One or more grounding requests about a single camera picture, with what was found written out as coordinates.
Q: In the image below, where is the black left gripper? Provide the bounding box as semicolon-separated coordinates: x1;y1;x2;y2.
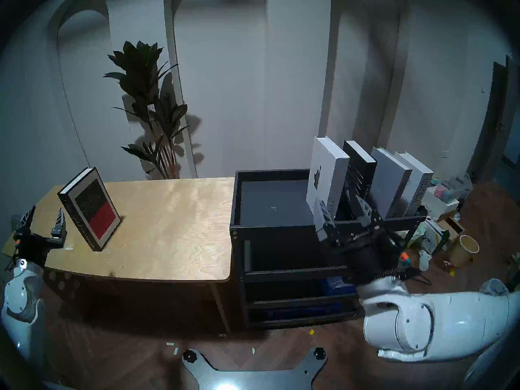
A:
12;205;67;268

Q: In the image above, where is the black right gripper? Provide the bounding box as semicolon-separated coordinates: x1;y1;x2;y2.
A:
312;192;407;285

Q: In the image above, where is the black Fashion book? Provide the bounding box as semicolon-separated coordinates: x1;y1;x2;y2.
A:
336;140;377;221

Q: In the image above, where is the grey Statue of Liberty book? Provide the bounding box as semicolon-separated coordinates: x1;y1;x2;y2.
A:
306;136;350;224

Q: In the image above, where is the black Crime and Punishment book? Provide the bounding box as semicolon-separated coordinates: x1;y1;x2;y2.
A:
57;167;121;252

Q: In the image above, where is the grey Discontent book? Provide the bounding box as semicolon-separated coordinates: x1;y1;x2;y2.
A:
369;147;413;219

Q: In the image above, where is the white Design Hotels Yearbook book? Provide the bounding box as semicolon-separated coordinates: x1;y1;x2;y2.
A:
394;152;434;216

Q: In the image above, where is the black three-tier shelf cart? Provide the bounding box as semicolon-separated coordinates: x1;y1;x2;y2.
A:
228;168;427;329

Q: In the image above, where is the light green plastic bag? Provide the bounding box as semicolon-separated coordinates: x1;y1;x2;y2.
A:
406;223;427;248

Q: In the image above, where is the green and white carton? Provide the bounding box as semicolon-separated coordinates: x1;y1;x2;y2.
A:
421;217;451;254

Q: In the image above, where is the brown cardboard box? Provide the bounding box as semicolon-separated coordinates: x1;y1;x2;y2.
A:
437;219;468;241

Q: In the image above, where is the clear plastic storage container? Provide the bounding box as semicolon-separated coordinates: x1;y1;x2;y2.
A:
434;173;474;203

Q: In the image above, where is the beige round bucket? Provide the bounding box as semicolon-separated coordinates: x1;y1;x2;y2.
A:
449;235;480;269

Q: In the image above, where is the light wooden table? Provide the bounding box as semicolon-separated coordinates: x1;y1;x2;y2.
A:
2;177;235;333

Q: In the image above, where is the white bin with bag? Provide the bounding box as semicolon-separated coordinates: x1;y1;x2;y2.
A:
479;278;510;296

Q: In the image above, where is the dark grey door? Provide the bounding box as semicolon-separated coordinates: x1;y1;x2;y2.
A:
467;55;520;184

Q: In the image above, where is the tall dark green plant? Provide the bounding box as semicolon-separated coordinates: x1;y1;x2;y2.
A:
103;40;191;179

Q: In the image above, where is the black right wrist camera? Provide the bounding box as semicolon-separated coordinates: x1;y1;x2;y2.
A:
382;237;412;272

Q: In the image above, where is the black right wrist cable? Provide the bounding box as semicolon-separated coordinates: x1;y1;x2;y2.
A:
386;269;433;286

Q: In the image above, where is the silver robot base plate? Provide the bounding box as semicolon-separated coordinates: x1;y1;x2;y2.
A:
182;347;328;390

